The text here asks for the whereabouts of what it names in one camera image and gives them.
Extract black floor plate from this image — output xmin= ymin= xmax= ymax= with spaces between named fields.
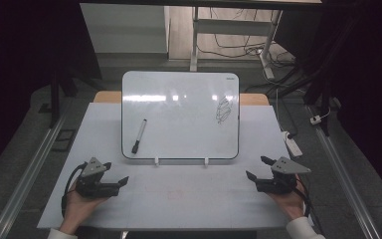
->
xmin=51 ymin=128 xmax=78 ymax=153

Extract black floor cables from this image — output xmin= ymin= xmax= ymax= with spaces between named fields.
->
xmin=197 ymin=7 xmax=296 ymax=69

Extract white marker with black cap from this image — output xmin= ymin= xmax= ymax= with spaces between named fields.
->
xmin=131 ymin=119 xmax=148 ymax=155

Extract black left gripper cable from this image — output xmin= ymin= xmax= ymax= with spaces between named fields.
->
xmin=61 ymin=161 xmax=90 ymax=219

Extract person's right hand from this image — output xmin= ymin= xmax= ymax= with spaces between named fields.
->
xmin=266 ymin=180 xmax=308 ymax=222

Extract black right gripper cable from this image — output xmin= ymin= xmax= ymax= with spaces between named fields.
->
xmin=294 ymin=177 xmax=313 ymax=219

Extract black metal stand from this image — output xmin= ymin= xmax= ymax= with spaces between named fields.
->
xmin=39 ymin=64 xmax=81 ymax=129
xmin=302 ymin=63 xmax=333 ymax=137

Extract aluminium rail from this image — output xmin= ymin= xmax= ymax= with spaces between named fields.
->
xmin=306 ymin=105 xmax=382 ymax=239
xmin=0 ymin=108 xmax=72 ymax=239

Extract white whiteboard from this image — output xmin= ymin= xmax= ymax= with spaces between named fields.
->
xmin=120 ymin=70 xmax=241 ymax=160

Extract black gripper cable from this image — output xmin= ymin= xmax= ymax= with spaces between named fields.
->
xmin=294 ymin=177 xmax=313 ymax=219
xmin=61 ymin=161 xmax=90 ymax=219

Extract white table cover sheet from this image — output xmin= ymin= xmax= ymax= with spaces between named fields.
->
xmin=37 ymin=102 xmax=314 ymax=231

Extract wooden table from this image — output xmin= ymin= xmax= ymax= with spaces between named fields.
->
xmin=93 ymin=91 xmax=271 ymax=107

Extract grey cabinet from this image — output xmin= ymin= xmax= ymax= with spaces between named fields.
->
xmin=80 ymin=3 xmax=171 ymax=55

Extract white desk frame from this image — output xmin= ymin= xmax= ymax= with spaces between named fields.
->
xmin=189 ymin=6 xmax=284 ymax=81

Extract black power strip cable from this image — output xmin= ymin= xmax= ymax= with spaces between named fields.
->
xmin=275 ymin=88 xmax=300 ymax=140

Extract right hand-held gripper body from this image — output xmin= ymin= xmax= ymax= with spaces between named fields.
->
xmin=255 ymin=156 xmax=312 ymax=195

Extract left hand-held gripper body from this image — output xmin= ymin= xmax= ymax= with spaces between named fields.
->
xmin=75 ymin=156 xmax=120 ymax=199

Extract white power strip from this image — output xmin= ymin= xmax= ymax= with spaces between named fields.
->
xmin=281 ymin=130 xmax=303 ymax=158

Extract person's left hand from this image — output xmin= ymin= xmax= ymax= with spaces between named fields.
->
xmin=59 ymin=180 xmax=109 ymax=235

